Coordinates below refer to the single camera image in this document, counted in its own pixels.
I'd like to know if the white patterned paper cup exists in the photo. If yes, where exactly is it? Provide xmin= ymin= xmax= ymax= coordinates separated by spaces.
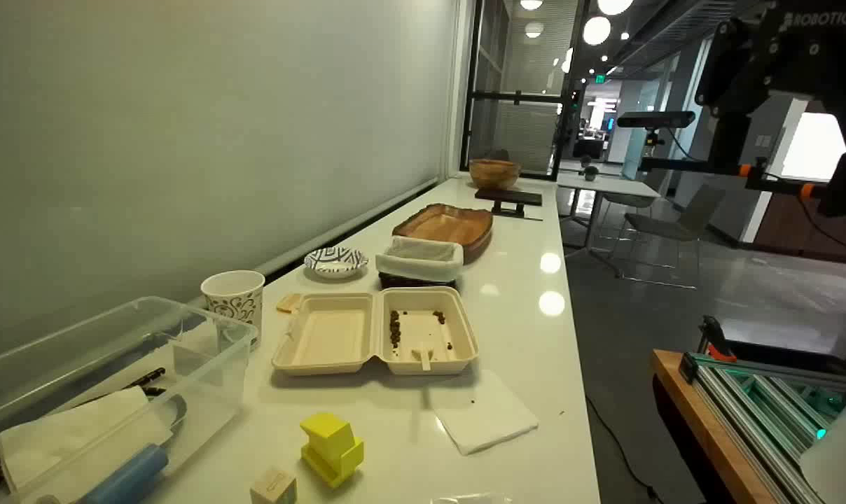
xmin=199 ymin=268 xmax=264 ymax=328

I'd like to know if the yellow stepped block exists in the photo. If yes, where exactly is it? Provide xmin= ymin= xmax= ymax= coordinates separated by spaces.
xmin=299 ymin=411 xmax=365 ymax=488

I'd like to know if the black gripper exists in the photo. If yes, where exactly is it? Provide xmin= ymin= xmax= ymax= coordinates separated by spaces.
xmin=699 ymin=0 xmax=846 ymax=216

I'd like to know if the clear plastic storage bin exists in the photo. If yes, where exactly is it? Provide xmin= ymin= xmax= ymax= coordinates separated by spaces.
xmin=0 ymin=298 xmax=257 ymax=504

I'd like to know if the small wooden picture cube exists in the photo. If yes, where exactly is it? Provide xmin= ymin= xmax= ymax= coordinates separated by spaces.
xmin=249 ymin=468 xmax=298 ymax=504

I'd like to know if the aluminium frame rail assembly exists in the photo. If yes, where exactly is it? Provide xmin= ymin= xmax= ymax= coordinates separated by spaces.
xmin=680 ymin=316 xmax=846 ymax=504

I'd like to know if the black camera on tripod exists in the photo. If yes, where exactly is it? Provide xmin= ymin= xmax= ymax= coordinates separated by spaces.
xmin=617 ymin=113 xmax=694 ymax=130

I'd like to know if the open beige clamshell container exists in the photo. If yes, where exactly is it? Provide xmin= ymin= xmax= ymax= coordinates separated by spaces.
xmin=271 ymin=289 xmax=480 ymax=376

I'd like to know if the blue cylinder in bin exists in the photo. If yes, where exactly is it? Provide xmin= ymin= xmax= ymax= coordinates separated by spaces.
xmin=81 ymin=446 xmax=168 ymax=504

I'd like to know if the white table in background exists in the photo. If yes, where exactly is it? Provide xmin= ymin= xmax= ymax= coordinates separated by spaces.
xmin=558 ymin=172 xmax=659 ymax=249

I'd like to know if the black container with white lid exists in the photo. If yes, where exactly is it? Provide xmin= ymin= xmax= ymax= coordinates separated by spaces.
xmin=376 ymin=235 xmax=462 ymax=284

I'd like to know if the black stand under bowl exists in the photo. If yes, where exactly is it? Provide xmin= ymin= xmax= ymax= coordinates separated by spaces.
xmin=476 ymin=187 xmax=544 ymax=218

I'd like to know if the wooden side table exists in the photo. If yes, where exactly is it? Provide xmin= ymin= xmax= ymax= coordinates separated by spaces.
xmin=650 ymin=351 xmax=787 ymax=504

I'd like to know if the wooden bowl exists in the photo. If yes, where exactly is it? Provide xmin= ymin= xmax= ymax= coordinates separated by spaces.
xmin=467 ymin=158 xmax=518 ymax=191

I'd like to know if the brown rectangular tray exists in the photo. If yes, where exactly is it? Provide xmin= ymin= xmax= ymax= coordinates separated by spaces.
xmin=395 ymin=204 xmax=494 ymax=264

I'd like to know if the white paper napkin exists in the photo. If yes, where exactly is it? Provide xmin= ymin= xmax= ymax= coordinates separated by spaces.
xmin=430 ymin=369 xmax=537 ymax=454

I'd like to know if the white tissue in bin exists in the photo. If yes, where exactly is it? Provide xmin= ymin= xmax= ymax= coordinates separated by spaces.
xmin=0 ymin=386 xmax=170 ymax=502

